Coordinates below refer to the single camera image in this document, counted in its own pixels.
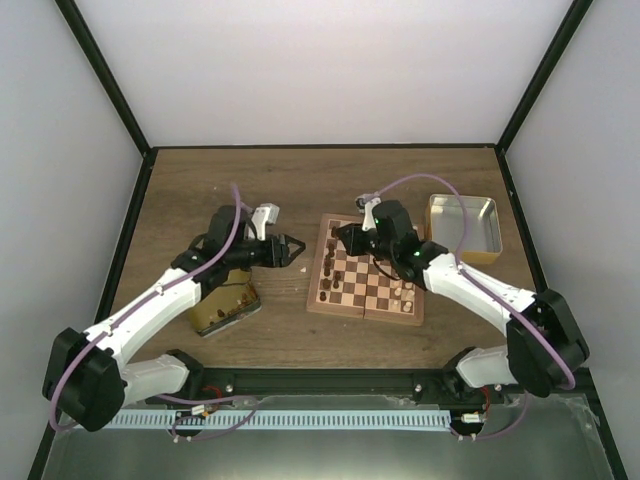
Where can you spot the silver tin yellow rim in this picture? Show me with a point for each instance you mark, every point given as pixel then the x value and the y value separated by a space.
pixel 444 219

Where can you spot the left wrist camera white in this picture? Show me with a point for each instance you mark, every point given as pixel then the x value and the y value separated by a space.
pixel 263 216

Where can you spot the row of white chess pieces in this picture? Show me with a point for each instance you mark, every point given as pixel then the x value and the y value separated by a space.
pixel 402 297

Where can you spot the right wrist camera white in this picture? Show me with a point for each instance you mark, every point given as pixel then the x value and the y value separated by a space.
pixel 365 204

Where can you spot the wooden chess board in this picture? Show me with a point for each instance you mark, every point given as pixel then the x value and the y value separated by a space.
pixel 365 288

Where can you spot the light blue cable duct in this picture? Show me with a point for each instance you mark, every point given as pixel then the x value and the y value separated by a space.
pixel 303 420

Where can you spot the gold tin with dark pieces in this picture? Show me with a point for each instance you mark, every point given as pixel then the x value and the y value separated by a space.
pixel 227 305

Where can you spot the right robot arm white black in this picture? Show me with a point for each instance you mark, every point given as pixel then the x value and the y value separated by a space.
pixel 544 346

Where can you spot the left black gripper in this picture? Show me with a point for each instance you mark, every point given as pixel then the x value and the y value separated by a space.
pixel 278 256

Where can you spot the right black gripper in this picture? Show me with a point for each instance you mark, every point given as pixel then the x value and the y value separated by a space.
pixel 353 247

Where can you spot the tall dark chess piece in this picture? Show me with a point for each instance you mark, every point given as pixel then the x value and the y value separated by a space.
pixel 328 262

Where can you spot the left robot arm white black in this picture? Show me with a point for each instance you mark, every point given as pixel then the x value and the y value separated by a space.
pixel 91 376

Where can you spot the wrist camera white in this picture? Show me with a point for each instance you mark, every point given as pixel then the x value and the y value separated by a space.
pixel 365 204
pixel 263 216

